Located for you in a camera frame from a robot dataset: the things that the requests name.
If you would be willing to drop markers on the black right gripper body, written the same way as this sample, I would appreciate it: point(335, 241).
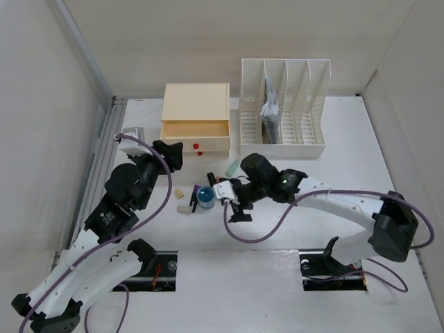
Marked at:
point(249, 193)

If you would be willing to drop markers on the blue gel jar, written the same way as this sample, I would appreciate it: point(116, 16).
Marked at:
point(205, 197)

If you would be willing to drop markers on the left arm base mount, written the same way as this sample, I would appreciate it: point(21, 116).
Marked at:
point(157, 277)

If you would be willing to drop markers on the beige wooden drawer cabinet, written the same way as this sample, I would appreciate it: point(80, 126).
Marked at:
point(197, 115)

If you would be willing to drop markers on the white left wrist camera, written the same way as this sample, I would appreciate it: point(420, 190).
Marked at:
point(128, 146)

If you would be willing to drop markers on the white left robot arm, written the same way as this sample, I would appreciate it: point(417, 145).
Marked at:
point(82, 276)

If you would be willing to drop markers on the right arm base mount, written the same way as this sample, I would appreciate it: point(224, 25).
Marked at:
point(321, 273)

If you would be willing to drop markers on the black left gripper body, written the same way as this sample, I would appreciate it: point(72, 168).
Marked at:
point(152, 166)

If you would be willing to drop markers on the small tan eraser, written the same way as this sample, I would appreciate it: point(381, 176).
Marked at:
point(178, 193)

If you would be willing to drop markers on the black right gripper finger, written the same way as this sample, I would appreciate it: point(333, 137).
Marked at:
point(238, 215)
point(212, 179)

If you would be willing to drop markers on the grey setup guide booklet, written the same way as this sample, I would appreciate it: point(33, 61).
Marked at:
point(270, 114)

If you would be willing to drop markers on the grey eraser block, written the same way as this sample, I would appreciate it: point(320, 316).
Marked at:
point(185, 209)

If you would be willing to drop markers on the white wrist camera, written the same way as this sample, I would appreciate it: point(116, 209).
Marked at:
point(224, 192)
point(128, 146)

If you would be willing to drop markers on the green highlighter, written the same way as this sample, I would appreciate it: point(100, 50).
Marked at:
point(232, 168)

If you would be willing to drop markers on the white plastic file organizer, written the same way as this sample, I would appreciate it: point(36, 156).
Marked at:
point(301, 86)

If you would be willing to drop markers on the aluminium frame rail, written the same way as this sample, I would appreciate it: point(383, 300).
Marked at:
point(104, 153)

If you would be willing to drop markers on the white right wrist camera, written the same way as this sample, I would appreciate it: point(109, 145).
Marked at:
point(224, 192)

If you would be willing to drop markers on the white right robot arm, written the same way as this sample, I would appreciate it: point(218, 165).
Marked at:
point(387, 220)

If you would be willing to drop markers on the purple highlighter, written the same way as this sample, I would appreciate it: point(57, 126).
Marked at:
point(193, 200)

